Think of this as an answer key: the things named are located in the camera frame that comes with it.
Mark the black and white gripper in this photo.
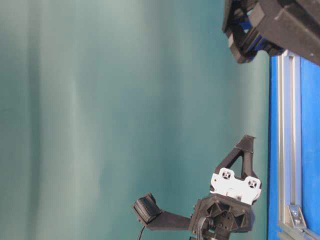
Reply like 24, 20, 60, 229
189, 135, 262, 240

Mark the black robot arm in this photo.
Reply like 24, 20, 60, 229
189, 0, 320, 240

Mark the aluminium extrusion frame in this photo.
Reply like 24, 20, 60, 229
276, 50, 320, 240

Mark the lower metal corner bracket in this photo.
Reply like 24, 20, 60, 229
287, 204, 307, 230

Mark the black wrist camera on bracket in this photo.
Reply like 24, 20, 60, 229
132, 192, 191, 231

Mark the green fabric backdrop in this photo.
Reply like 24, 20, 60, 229
0, 0, 269, 240

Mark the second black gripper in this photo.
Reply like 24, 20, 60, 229
222, 0, 320, 65

